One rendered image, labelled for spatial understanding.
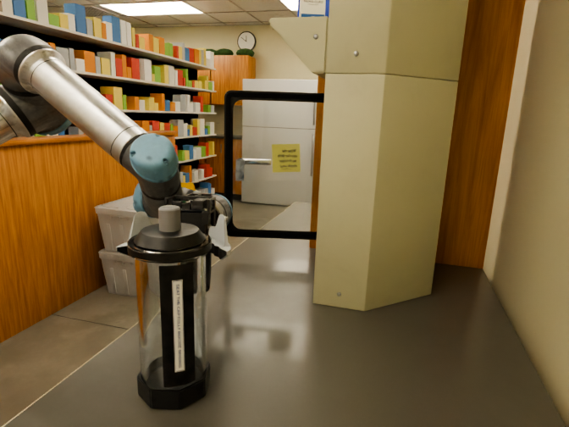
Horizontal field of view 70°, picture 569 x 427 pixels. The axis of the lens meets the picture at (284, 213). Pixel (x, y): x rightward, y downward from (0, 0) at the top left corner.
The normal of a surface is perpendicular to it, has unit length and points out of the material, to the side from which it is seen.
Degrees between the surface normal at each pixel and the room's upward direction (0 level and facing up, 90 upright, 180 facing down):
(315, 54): 90
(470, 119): 90
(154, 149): 49
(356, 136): 90
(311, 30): 90
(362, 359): 0
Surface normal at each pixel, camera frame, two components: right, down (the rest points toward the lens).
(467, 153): -0.27, 0.22
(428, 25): 0.49, 0.22
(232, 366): 0.04, -0.97
